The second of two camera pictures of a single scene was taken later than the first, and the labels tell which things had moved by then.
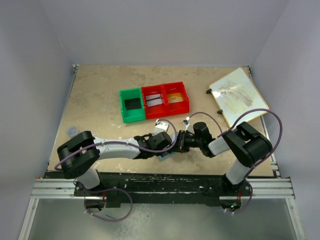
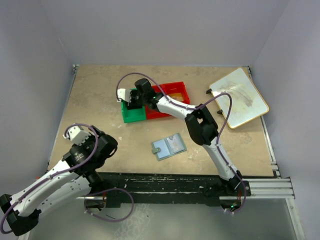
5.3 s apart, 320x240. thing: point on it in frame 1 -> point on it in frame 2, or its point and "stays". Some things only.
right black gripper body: (181, 141) -> (135, 99)
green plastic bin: (132, 115) stays
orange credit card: (173, 98) stays
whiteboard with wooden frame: (236, 95) stays
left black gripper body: (171, 144) -> (92, 139)
